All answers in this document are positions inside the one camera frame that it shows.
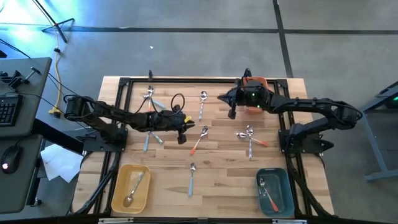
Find grey metal stand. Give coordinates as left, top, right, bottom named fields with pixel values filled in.
left=359, top=80, right=398, bottom=183

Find yellow extension cable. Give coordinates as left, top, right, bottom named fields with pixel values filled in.
left=48, top=26, right=63, bottom=115

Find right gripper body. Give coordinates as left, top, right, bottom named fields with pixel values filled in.
left=233, top=86, right=257, bottom=111

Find black computer mouse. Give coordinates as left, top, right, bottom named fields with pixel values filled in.
left=0, top=144, right=23, bottom=175

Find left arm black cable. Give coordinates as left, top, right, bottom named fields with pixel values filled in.
left=170, top=93, right=186, bottom=114

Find yellow plastic bin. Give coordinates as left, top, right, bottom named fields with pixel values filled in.
left=111, top=164, right=152, bottom=215

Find white paper sheets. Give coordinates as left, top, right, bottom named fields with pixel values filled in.
left=40, top=143, right=84, bottom=184

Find teal plastic bin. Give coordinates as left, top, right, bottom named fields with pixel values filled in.
left=256, top=167, right=295, bottom=218

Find silver metal bracket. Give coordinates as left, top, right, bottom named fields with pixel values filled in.
left=272, top=219, right=308, bottom=224
left=98, top=217, right=134, bottom=224

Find orange plastic bin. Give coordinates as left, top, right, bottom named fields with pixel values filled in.
left=241, top=76, right=275, bottom=115

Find black keyboard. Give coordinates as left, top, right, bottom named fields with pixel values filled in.
left=0, top=94, right=24, bottom=128

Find black floor stand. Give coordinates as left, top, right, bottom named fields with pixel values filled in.
left=30, top=0, right=76, bottom=44

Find black desk clamp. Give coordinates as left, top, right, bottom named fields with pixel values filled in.
left=0, top=67, right=41, bottom=91

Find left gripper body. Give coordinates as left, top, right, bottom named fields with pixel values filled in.
left=167, top=113, right=187, bottom=133

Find black aluminium table frame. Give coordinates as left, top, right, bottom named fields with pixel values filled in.
left=73, top=77, right=335, bottom=218

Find dark grey desk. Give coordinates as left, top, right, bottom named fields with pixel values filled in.
left=0, top=134, right=44, bottom=215

